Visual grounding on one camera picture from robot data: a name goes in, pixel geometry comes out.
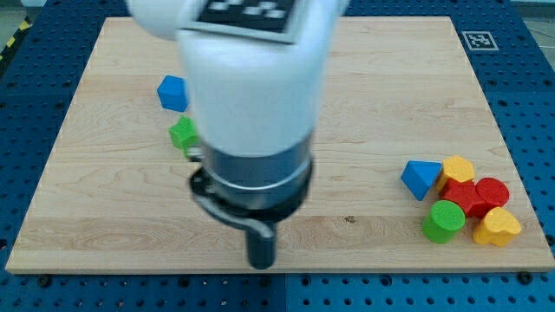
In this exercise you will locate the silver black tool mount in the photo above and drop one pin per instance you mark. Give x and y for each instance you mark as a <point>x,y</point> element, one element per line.
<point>252,194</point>

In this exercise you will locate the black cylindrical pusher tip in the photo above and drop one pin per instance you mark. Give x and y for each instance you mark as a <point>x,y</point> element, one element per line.
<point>261,249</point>

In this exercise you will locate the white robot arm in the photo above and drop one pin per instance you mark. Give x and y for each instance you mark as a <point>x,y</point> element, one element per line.
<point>254,75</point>

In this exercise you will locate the fiducial marker on arm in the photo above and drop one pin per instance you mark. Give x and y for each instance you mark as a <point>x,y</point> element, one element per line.
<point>267,20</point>

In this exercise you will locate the green star block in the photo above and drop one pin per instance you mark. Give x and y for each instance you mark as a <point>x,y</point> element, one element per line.
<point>183,135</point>

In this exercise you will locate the red star block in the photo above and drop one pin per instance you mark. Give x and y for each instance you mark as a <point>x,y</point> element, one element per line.
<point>464,194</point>

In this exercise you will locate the blue cube block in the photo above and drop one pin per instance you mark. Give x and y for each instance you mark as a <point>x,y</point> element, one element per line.
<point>172,93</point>

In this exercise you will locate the wooden board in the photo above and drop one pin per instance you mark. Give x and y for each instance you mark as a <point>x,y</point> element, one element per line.
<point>114,195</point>

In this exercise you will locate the blue triangle block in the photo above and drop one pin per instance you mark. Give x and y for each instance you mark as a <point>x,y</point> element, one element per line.
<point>419,176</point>

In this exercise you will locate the green cylinder block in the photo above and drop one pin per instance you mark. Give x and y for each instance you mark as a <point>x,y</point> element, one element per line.
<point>443,221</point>

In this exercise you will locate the yellow hexagon block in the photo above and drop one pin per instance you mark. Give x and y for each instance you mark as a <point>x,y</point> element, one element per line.
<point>457,168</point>

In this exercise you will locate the red cylinder block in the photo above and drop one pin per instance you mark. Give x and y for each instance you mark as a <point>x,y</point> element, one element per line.
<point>492,192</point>

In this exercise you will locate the yellow heart block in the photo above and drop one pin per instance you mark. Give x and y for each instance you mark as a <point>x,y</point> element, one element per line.
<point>498,227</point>

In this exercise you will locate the fiducial marker on table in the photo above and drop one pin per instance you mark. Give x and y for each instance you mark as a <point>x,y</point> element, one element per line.
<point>479,41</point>

